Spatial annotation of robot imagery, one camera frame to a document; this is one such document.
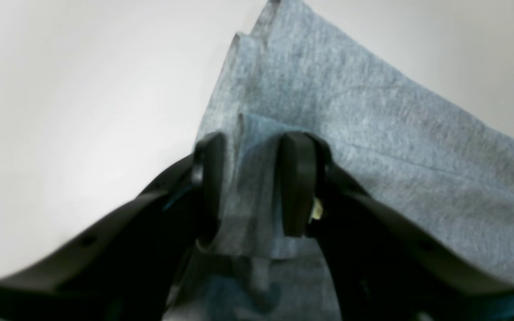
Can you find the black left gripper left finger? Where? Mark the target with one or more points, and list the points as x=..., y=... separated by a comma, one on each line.
x=122, y=267

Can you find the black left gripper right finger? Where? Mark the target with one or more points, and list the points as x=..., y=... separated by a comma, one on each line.
x=383, y=266

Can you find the grey T-shirt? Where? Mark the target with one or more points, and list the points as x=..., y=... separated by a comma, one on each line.
x=409, y=148

